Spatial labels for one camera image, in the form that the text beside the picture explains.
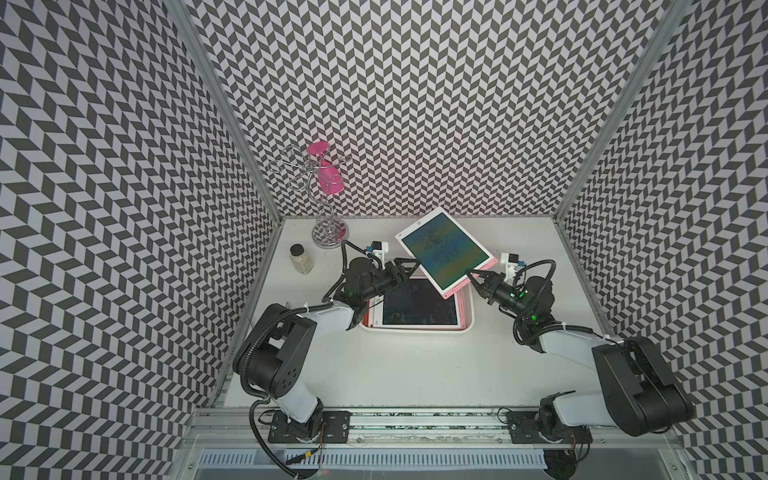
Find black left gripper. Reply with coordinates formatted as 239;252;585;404
362;257;421;302

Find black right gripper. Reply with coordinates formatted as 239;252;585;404
464;268;531;319

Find white plastic storage box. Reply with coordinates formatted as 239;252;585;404
358;272;475;334

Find pink writing tablet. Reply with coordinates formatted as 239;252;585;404
395;207;498;299
365;277;466;330

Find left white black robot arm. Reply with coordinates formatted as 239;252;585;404
233;255;420;440

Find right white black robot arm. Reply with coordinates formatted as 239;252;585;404
466;260;695;443

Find glass spice jar black lid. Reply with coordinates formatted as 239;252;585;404
290;243;314;275

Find chrome wire jewelry stand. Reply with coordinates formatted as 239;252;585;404
275;145;349;249

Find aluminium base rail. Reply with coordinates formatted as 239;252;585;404
186;407;683;449

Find aluminium corner post right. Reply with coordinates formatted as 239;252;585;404
553;0;693;225

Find aluminium corner post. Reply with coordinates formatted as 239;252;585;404
164;0;282;223
553;0;693;225

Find aluminium corner post left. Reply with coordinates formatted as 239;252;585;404
164;0;282;223

